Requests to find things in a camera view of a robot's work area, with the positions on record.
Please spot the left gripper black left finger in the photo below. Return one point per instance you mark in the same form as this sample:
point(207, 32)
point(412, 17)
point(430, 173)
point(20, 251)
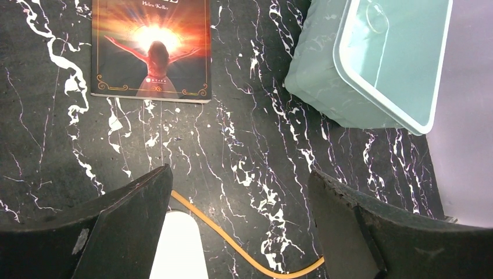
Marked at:
point(113, 236)

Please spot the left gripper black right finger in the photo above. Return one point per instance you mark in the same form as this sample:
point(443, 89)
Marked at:
point(363, 237)

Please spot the white plastic bin lid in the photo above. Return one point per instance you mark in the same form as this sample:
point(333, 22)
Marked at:
point(179, 253)

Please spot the tan rubber tube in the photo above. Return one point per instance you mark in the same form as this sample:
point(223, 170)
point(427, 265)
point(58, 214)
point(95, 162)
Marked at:
point(238, 249)

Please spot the teal plastic bin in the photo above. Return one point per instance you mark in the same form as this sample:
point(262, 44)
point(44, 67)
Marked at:
point(365, 80)

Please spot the Three Days To See book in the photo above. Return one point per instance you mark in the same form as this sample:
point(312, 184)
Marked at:
point(155, 50)

